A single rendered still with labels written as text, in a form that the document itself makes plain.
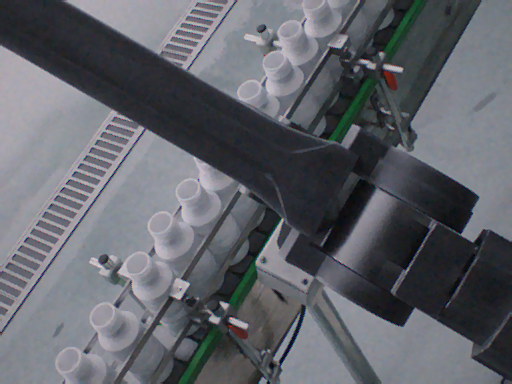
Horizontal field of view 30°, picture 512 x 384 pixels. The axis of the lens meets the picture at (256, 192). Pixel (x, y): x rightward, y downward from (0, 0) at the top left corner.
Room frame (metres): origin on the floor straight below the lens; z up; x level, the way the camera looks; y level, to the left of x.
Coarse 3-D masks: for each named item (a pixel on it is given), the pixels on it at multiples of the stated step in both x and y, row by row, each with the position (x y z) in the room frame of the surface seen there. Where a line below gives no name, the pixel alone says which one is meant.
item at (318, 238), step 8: (344, 184) 0.69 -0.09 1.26; (352, 184) 0.69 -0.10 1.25; (344, 192) 0.68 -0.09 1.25; (336, 200) 0.66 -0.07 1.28; (344, 200) 0.67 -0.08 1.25; (336, 208) 0.66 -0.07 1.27; (328, 216) 0.65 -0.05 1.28; (336, 216) 0.66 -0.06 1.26; (328, 224) 0.65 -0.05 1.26; (280, 232) 0.68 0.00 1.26; (288, 232) 0.67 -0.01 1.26; (320, 232) 0.65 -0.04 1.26; (280, 240) 0.67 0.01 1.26; (312, 240) 0.65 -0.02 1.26; (320, 240) 0.64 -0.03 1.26; (280, 248) 0.66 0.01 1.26
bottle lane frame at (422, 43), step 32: (416, 0) 1.15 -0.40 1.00; (448, 0) 1.18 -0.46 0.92; (480, 0) 1.23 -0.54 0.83; (416, 32) 1.12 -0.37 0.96; (448, 32) 1.17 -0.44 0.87; (416, 64) 1.11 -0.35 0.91; (416, 96) 1.10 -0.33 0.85; (384, 128) 1.04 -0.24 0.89; (256, 256) 0.87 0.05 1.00; (256, 288) 0.84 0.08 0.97; (256, 320) 0.83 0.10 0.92; (288, 320) 0.85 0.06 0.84; (224, 352) 0.79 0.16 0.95
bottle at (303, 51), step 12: (288, 24) 1.08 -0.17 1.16; (300, 24) 1.06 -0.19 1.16; (288, 36) 1.08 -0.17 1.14; (300, 36) 1.05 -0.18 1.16; (288, 48) 1.06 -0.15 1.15; (300, 48) 1.05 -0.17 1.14; (312, 48) 1.05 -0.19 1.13; (300, 60) 1.04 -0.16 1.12; (312, 60) 1.04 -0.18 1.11; (324, 72) 1.04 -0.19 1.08; (312, 84) 1.04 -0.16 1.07; (324, 84) 1.04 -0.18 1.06; (324, 96) 1.04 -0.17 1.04; (336, 96) 1.04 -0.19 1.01
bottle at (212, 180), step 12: (204, 168) 0.93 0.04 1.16; (204, 180) 0.94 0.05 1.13; (216, 180) 0.92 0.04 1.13; (228, 180) 0.92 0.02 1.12; (216, 192) 0.92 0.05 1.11; (228, 192) 0.91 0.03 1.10; (240, 204) 0.91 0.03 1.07; (252, 204) 0.92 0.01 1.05; (240, 216) 0.91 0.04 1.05; (252, 216) 0.91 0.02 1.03
